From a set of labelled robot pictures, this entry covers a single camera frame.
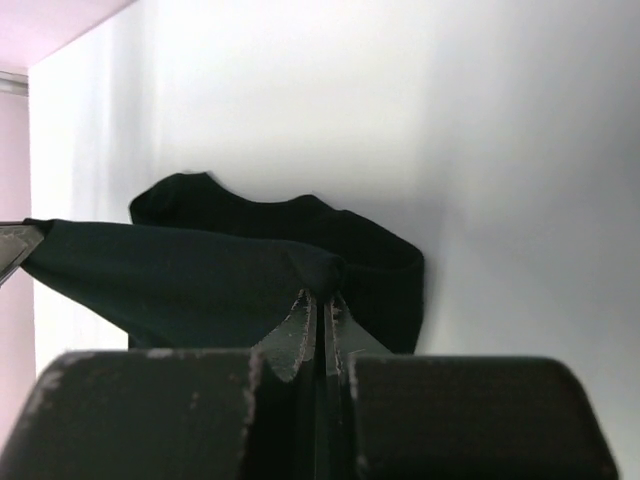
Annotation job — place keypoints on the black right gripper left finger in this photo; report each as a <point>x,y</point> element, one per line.
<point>175,413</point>

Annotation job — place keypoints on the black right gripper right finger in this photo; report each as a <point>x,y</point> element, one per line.
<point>452,417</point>

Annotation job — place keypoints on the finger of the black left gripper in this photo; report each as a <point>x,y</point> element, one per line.
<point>18,240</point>

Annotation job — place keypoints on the black t shirt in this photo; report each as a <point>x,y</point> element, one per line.
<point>200,267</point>

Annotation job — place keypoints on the left aluminium corner post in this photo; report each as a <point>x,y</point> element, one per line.
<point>13,83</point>

